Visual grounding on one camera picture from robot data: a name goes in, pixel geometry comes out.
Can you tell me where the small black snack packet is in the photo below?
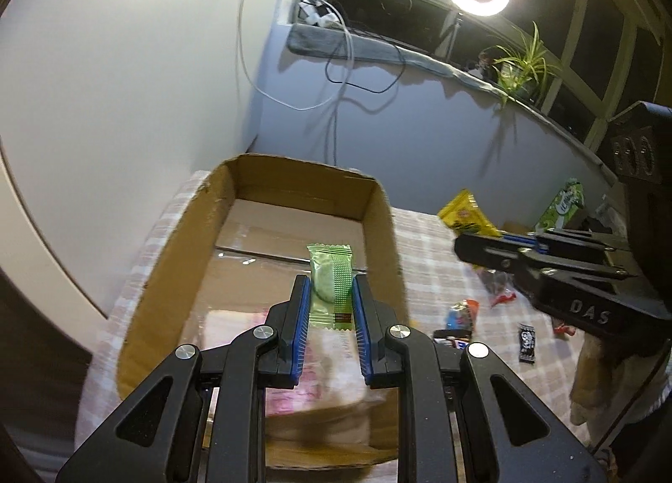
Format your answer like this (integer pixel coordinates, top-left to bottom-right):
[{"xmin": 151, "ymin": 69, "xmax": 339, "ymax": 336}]
[{"xmin": 517, "ymin": 323, "xmax": 541, "ymax": 364}]

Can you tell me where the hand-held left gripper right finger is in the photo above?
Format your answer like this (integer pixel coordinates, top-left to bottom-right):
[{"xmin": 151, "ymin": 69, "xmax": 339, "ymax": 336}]
[{"xmin": 352, "ymin": 274, "xmax": 610, "ymax": 483}]

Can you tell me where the brown chocolate bar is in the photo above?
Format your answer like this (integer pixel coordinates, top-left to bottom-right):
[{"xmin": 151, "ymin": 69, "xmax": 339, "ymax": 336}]
[{"xmin": 433, "ymin": 330, "xmax": 473, "ymax": 352}]

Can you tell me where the green snack packet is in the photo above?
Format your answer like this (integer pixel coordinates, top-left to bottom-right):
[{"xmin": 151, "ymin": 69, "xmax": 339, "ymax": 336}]
[{"xmin": 306, "ymin": 243, "xmax": 354, "ymax": 331}]

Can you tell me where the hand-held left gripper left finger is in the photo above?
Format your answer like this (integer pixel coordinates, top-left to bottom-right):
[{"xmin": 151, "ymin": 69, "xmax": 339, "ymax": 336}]
[{"xmin": 55, "ymin": 274, "xmax": 312, "ymax": 483}]

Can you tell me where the thick white cable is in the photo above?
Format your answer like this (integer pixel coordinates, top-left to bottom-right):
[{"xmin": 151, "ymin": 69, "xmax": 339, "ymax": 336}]
[{"xmin": 331, "ymin": 21, "xmax": 355, "ymax": 169}]

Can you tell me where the potted spider plant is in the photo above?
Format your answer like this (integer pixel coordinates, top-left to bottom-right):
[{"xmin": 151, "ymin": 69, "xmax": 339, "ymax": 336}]
[{"xmin": 480, "ymin": 21, "xmax": 565, "ymax": 106}]

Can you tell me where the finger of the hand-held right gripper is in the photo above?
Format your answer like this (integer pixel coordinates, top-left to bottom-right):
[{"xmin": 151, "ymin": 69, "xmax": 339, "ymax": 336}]
[
  {"xmin": 454, "ymin": 234, "xmax": 631, "ymax": 300},
  {"xmin": 499, "ymin": 228, "xmax": 631, "ymax": 253}
]

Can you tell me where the black cable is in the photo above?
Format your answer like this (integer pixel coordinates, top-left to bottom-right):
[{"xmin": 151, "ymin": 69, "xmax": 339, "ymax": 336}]
[{"xmin": 324, "ymin": 29, "xmax": 407, "ymax": 94}]

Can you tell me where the clear bag of red snacks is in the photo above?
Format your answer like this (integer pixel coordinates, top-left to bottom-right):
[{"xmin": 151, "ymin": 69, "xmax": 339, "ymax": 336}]
[{"xmin": 480, "ymin": 270, "xmax": 518, "ymax": 308}]

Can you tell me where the clear plastic wrapper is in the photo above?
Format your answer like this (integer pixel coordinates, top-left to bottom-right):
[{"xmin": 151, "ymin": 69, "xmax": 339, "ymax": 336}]
[{"xmin": 596, "ymin": 199, "xmax": 628, "ymax": 232}]

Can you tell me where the white power strip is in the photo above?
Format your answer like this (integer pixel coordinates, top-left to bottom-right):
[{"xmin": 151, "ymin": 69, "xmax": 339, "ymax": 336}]
[{"xmin": 299, "ymin": 0, "xmax": 342, "ymax": 27}]

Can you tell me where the green snack carton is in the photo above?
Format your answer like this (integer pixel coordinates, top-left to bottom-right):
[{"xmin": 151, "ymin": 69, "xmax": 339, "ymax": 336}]
[{"xmin": 534, "ymin": 178, "xmax": 586, "ymax": 232}]

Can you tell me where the thin white cable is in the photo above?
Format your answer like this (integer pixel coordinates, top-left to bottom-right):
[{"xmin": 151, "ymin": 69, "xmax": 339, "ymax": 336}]
[{"xmin": 236, "ymin": 0, "xmax": 354, "ymax": 111}]

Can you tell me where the colourful snack packet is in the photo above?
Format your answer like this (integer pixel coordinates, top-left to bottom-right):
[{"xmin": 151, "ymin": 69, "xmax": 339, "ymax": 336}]
[{"xmin": 446, "ymin": 299, "xmax": 481, "ymax": 331}]

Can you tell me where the beige chequered tablecloth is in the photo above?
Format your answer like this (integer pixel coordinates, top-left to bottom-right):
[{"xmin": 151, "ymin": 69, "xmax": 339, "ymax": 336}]
[{"xmin": 79, "ymin": 171, "xmax": 631, "ymax": 483}]

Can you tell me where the yellow snack packet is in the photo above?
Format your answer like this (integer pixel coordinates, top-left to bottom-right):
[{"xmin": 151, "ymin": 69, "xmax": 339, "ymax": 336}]
[{"xmin": 437, "ymin": 190, "xmax": 502, "ymax": 238}]

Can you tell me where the cardboard box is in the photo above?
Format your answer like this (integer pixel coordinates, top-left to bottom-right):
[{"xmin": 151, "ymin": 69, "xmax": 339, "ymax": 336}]
[{"xmin": 114, "ymin": 152, "xmax": 407, "ymax": 468}]

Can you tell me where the grey window sill cloth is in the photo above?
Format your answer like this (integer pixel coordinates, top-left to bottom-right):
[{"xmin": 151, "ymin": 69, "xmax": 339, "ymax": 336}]
[{"xmin": 288, "ymin": 22, "xmax": 617, "ymax": 182}]

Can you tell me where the pink printed snack pack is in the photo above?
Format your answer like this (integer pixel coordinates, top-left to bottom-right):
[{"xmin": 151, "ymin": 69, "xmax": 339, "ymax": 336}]
[{"xmin": 202, "ymin": 307, "xmax": 368, "ymax": 418}]

